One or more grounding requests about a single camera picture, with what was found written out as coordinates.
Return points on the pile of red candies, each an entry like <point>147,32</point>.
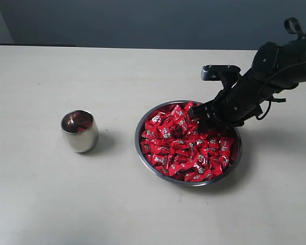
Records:
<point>174,147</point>

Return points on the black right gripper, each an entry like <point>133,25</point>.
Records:
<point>230,110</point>

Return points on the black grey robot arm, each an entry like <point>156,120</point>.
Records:
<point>274,69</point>

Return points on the stainless steel cup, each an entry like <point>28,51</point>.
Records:
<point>83,141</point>

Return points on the metal bowl of red candies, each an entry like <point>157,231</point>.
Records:
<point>235,156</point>

